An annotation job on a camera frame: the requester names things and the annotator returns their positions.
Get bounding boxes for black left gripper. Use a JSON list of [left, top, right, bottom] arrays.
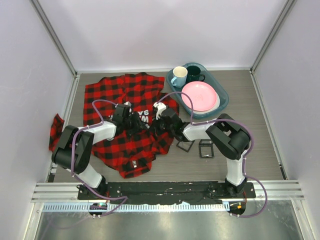
[[123, 111, 148, 136]]

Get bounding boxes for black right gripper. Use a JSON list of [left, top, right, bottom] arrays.
[[148, 113, 174, 137]]

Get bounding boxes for red black plaid shirt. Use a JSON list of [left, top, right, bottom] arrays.
[[47, 71, 180, 180]]

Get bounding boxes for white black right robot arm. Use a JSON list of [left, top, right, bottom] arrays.
[[151, 103, 254, 198]]

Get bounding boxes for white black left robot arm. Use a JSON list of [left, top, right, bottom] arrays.
[[51, 104, 148, 200]]

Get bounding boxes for black open box left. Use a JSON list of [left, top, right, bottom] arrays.
[[176, 141, 194, 153]]

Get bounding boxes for black open box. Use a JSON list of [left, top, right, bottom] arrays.
[[176, 141, 194, 153], [198, 139, 215, 159]]

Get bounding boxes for teal plastic tray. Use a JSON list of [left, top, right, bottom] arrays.
[[165, 62, 229, 119]]

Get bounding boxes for black open box right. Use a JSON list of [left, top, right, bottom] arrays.
[[198, 139, 215, 159]]

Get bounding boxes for pink plate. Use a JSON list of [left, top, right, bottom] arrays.
[[182, 81, 220, 113]]

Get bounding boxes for light blue mug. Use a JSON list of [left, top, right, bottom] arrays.
[[170, 66, 188, 88]]

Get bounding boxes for white plate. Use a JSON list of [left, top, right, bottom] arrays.
[[190, 93, 220, 115]]

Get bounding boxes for dark green mug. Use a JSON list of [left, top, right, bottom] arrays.
[[186, 65, 206, 83]]

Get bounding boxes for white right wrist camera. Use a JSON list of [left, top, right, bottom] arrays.
[[153, 102, 167, 120]]

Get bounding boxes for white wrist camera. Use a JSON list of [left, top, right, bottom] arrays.
[[153, 102, 167, 120], [115, 101, 132, 108]]

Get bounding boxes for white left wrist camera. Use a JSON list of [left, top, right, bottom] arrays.
[[115, 101, 132, 108]]

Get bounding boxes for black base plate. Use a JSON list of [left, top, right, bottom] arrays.
[[77, 181, 256, 205]]

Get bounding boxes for white slotted cable duct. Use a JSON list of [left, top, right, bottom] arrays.
[[42, 201, 230, 213]]

